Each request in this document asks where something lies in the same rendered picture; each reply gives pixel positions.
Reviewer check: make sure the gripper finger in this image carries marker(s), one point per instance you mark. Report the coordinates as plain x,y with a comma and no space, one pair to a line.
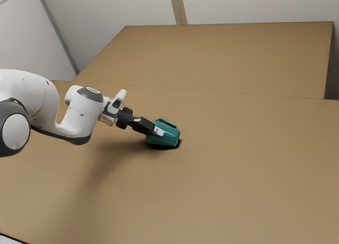
148,126

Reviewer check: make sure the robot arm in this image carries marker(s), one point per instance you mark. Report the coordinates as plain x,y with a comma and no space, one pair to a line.
39,103

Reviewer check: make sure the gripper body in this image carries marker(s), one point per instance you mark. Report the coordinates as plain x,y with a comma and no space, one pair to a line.
125,118

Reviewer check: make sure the teal faceted mug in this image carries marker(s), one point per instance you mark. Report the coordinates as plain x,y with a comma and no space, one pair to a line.
167,138

